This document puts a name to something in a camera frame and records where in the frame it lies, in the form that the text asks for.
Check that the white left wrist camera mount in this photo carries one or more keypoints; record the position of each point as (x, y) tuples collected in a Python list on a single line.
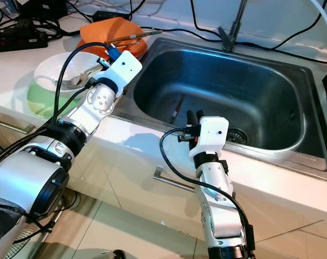
[(124, 67)]

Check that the silver metal chopstick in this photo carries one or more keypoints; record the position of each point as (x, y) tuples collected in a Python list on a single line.
[(139, 36)]

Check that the white bowl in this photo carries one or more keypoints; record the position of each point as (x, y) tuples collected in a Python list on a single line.
[(58, 67)]

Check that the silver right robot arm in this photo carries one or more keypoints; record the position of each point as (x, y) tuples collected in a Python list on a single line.
[(220, 199)]

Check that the silver fork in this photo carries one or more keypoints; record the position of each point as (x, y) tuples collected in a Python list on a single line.
[(72, 81)]

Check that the green plate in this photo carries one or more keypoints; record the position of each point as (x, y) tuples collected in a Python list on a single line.
[(42, 105)]

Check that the black power strip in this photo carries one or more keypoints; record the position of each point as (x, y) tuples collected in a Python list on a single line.
[(18, 42)]

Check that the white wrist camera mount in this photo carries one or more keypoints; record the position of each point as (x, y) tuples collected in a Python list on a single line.
[(212, 135), (124, 67)]

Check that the brown wooden chopstick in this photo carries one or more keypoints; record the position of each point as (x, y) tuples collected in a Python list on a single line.
[(179, 107)]

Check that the large black power adapter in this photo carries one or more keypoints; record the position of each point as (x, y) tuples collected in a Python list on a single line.
[(45, 8)]

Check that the stainless steel sink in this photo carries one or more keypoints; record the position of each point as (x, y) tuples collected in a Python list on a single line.
[(239, 91)]

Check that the orange plate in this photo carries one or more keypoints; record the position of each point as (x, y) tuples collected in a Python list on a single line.
[(83, 46)]

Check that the orange bowl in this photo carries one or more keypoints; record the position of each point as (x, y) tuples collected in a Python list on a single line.
[(109, 29)]

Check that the black floor fan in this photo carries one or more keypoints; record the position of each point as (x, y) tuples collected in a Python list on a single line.
[(47, 226)]

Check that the small black power adapter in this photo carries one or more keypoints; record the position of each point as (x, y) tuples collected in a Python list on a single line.
[(108, 16)]

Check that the metal faucet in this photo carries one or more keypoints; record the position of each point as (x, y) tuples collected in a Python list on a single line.
[(227, 39)]

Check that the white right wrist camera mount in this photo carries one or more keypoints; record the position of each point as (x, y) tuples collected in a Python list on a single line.
[(212, 135)]

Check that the white kitchen cabinet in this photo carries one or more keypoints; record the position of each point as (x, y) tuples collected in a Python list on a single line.
[(131, 194)]

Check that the sink drain strainer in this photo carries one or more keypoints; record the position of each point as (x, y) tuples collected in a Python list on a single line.
[(236, 135)]

